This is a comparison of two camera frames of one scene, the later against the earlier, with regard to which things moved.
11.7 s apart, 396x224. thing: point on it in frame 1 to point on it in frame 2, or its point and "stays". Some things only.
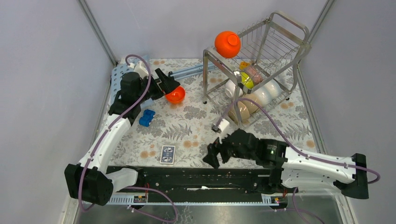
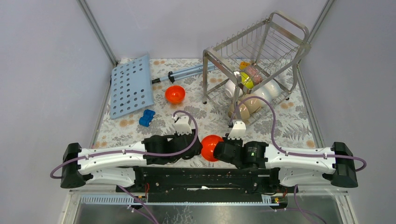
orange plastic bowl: x=176 y=95 stays
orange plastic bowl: x=227 y=44 to x=208 y=143
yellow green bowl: x=246 y=80 stays
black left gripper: x=166 y=85 to x=196 y=153
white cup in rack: x=229 y=88 stays
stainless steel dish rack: x=262 y=74 stays
